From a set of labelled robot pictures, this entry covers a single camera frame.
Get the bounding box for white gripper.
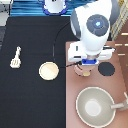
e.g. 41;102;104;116
68;44;115;65

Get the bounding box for pink pot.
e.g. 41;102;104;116
74;65;94;77

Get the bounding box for cream slotted spatula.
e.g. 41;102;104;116
10;46;21;68

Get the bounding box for blue white robot base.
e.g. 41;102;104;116
44;0;66;15

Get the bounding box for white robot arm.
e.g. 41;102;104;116
68;0;120;65

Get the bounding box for cream round plate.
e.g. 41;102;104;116
39;62;59;80

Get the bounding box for pink stove top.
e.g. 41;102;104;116
64;40;128;128

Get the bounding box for large grey wok pan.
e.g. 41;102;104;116
76;87;128;128

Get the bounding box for black table mat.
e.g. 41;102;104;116
0;16;75;128

